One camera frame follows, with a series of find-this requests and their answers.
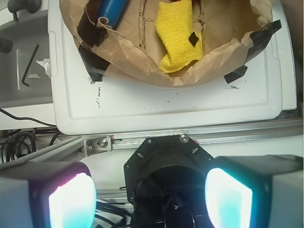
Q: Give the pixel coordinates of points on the aluminium frame rail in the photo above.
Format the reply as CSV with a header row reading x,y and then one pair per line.
x,y
73,146

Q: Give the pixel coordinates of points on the metal corner bracket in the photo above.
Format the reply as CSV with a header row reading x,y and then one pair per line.
x,y
97,144

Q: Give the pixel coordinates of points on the grey plastic tray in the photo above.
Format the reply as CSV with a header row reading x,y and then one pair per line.
x,y
24,35

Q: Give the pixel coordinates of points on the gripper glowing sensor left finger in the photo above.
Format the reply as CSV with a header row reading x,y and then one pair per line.
x,y
46,195

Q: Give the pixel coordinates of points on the brown paper bag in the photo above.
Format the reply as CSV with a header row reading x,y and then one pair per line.
x,y
233,31

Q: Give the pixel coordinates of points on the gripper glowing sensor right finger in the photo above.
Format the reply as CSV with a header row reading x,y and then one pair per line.
x,y
265,191

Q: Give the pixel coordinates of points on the blue bottle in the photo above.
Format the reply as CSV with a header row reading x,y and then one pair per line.
x,y
111,10

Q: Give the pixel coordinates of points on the black hex key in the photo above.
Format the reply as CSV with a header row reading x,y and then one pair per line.
x,y
28,65

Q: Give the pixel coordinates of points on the yellow microfiber cloth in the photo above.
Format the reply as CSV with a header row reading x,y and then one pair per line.
x,y
174,26

